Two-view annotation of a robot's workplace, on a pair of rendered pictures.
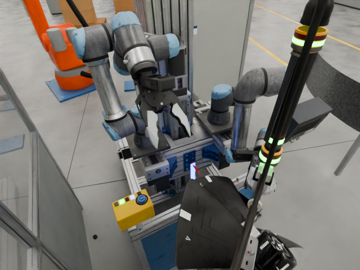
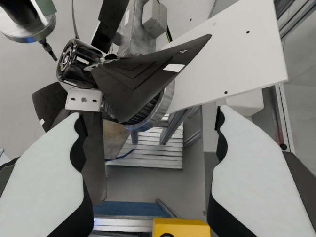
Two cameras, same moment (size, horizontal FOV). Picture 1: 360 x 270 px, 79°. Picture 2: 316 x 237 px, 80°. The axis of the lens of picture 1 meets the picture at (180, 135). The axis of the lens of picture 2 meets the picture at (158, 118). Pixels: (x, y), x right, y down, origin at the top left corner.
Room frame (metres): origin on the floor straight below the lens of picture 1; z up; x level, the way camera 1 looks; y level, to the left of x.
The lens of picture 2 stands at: (0.44, 0.03, 1.67)
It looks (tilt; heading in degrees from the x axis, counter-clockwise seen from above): 72 degrees down; 192
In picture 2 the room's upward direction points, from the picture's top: 17 degrees clockwise
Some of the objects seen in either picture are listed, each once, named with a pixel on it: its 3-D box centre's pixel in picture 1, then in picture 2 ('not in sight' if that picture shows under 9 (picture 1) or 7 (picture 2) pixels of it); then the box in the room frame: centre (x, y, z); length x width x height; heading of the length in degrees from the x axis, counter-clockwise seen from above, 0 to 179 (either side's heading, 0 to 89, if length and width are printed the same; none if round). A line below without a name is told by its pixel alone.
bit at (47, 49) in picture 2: not in sight; (49, 50); (0.34, -0.20, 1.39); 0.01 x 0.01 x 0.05
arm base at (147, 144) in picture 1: (145, 133); not in sight; (0.99, 0.20, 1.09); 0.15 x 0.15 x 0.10
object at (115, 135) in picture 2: not in sight; (105, 135); (0.37, -0.15, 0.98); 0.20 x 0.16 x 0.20; 115
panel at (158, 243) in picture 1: (204, 230); (90, 207); (0.71, -0.13, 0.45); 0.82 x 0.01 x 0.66; 115
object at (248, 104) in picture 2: not in sight; (237, 95); (-0.08, 0.24, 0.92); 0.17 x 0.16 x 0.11; 115
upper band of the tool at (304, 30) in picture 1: (308, 39); not in sight; (0.34, -0.20, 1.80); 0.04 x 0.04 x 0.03
